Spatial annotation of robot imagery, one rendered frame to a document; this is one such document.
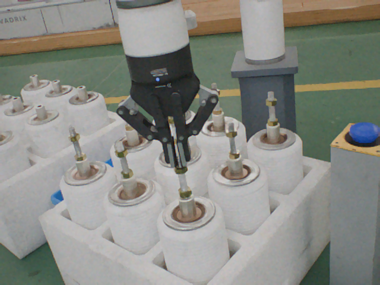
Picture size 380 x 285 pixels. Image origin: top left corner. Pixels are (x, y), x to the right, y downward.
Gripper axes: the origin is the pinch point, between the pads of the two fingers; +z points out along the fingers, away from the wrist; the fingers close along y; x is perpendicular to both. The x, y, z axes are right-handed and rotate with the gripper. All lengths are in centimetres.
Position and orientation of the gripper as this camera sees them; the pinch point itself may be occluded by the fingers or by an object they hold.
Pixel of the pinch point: (177, 151)
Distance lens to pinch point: 56.3
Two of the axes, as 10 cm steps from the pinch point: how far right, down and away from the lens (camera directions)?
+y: 9.9, -1.1, -1.0
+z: 1.5, 8.7, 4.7
